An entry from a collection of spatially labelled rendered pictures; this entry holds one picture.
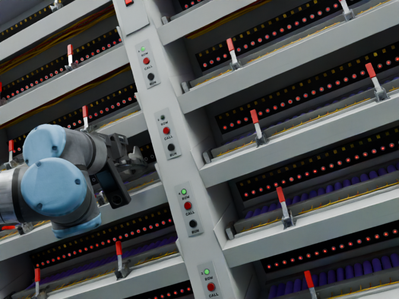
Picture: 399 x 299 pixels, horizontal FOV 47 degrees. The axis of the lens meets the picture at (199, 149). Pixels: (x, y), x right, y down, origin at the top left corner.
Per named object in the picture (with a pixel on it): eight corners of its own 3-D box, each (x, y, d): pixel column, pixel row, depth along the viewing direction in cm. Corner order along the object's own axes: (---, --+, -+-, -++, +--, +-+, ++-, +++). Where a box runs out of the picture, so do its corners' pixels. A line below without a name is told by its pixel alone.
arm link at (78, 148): (24, 181, 86) (12, 133, 89) (67, 184, 98) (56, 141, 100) (63, 162, 83) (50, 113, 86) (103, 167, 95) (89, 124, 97)
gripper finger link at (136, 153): (151, 145, 120) (128, 142, 112) (157, 167, 119) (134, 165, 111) (142, 149, 122) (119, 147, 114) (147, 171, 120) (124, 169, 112)
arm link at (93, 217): (47, 238, 80) (31, 172, 83) (60, 244, 91) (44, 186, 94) (100, 221, 81) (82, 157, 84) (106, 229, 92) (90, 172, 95)
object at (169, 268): (192, 279, 106) (168, 225, 104) (-3, 334, 125) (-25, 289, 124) (213, 243, 125) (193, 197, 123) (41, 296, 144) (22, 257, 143)
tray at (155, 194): (170, 200, 110) (154, 164, 109) (-16, 266, 129) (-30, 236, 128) (193, 178, 129) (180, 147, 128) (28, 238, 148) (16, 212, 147)
